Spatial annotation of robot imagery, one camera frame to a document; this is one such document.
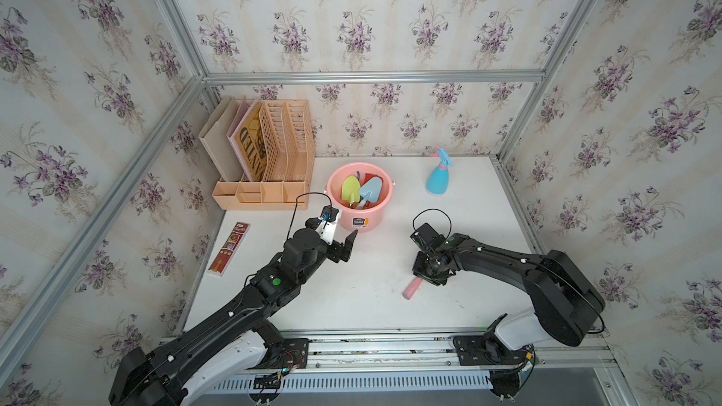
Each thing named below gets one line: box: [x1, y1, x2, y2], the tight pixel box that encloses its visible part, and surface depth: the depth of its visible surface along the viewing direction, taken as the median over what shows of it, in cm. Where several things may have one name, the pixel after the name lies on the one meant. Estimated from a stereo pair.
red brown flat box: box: [206, 221, 251, 278], surface depth 93 cm
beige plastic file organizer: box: [211, 99, 316, 211], surface depth 106 cm
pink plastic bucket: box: [326, 161, 394, 234], surface depth 95 cm
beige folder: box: [197, 96, 244, 183], surface depth 92 cm
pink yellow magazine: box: [226, 96, 268, 183], surface depth 97 cm
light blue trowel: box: [357, 176, 382, 210], surface depth 95 cm
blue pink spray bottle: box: [424, 145, 455, 196], surface depth 108 cm
